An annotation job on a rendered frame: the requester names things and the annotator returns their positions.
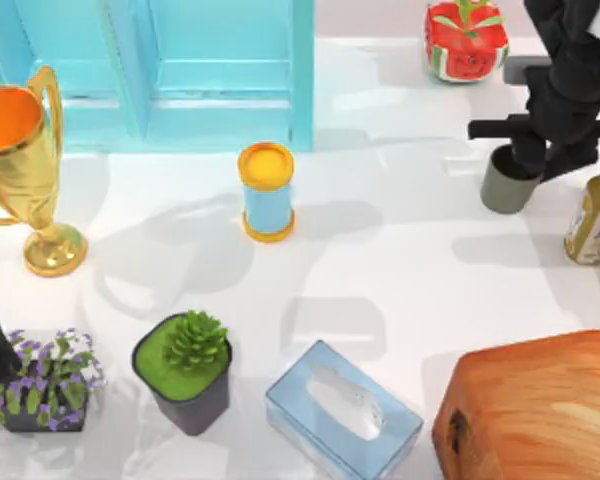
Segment grey cup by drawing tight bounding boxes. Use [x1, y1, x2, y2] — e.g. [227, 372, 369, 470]
[480, 145, 544, 216]

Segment grey rounded box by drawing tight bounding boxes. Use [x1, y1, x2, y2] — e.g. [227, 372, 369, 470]
[503, 55, 552, 85]

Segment yellow green bottle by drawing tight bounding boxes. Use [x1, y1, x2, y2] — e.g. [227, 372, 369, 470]
[563, 141, 600, 267]

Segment watermelon plant pot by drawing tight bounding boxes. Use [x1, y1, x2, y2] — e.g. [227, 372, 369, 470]
[424, 0, 511, 87]

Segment wooden block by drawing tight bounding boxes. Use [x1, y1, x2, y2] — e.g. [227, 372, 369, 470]
[431, 329, 600, 480]

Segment blue and yellow can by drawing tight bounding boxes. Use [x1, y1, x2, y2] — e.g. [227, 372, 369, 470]
[236, 141, 297, 245]

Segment light blue rack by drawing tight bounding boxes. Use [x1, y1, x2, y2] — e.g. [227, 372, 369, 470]
[0, 0, 315, 154]

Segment blue tissue box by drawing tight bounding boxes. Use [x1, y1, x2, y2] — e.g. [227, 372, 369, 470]
[264, 339, 426, 480]

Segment black pot green succulent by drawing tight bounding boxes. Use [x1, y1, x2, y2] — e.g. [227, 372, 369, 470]
[131, 309, 234, 437]

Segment gold trophy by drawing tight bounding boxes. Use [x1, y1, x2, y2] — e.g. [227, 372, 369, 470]
[0, 64, 89, 278]

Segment black pot purple flowers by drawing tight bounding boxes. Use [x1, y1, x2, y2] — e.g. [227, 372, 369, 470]
[0, 327, 109, 434]

